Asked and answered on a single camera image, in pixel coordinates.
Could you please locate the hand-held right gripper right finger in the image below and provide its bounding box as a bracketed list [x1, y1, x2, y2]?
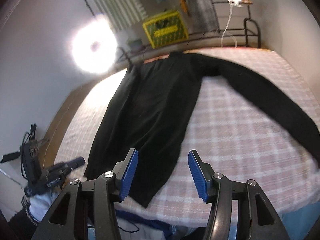
[188, 149, 290, 240]

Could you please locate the plaid-covered table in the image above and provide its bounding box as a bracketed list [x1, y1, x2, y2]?
[54, 47, 320, 230]

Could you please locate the green striped wall cloth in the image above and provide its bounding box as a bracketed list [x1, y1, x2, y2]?
[85, 0, 148, 32]

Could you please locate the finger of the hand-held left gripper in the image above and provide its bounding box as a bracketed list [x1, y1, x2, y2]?
[50, 156, 86, 174]

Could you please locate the black metal clothes rack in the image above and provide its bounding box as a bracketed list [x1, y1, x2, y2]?
[72, 0, 262, 63]

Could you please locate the yellow green storage box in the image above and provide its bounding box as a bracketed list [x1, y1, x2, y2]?
[142, 10, 189, 48]

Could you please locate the person's left hand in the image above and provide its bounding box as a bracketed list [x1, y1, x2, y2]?
[30, 192, 59, 224]

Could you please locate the black long-sleeved sweater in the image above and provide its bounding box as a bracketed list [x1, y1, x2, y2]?
[84, 51, 320, 208]

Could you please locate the white lamp cable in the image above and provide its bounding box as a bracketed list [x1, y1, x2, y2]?
[221, 4, 238, 48]

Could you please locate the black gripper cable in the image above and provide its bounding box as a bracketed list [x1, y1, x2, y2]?
[117, 220, 140, 233]

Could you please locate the person's left forearm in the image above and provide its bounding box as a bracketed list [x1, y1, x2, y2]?
[7, 196, 38, 230]

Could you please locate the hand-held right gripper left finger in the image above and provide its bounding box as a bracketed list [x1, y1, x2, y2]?
[31, 148, 139, 240]

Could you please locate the ring light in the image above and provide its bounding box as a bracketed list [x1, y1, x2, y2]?
[71, 15, 118, 74]

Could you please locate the dark round pot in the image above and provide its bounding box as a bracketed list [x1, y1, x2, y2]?
[127, 37, 144, 49]

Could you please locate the grey plaid coat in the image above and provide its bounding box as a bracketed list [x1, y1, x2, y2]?
[186, 0, 220, 32]

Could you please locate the navy white patterned cloth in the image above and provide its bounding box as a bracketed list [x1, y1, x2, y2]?
[112, 210, 208, 240]

